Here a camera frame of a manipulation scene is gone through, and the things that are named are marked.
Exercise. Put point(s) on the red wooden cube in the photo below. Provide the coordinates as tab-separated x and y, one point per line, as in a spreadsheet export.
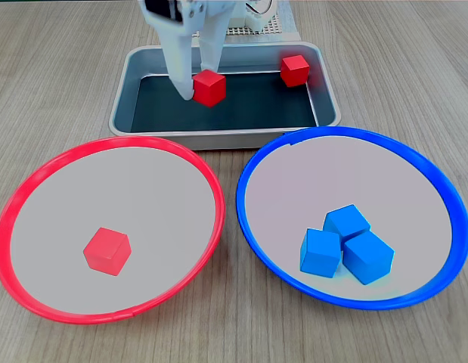
294	72
107	251
209	89

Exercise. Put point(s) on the blue wooden cube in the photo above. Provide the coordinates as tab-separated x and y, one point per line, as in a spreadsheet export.
347	221
367	259
318	253

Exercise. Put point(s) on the black tray liner mat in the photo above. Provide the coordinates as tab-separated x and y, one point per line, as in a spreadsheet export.
256	109

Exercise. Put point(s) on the silver metal tray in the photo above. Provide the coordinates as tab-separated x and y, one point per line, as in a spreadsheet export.
218	141

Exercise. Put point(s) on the white mesh mat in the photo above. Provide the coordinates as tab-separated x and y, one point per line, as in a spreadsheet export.
277	28

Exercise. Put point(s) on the white dish with red rim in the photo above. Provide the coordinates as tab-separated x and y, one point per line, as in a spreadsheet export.
162	196

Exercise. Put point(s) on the white dish with blue rim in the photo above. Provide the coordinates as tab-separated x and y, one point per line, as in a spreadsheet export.
332	177

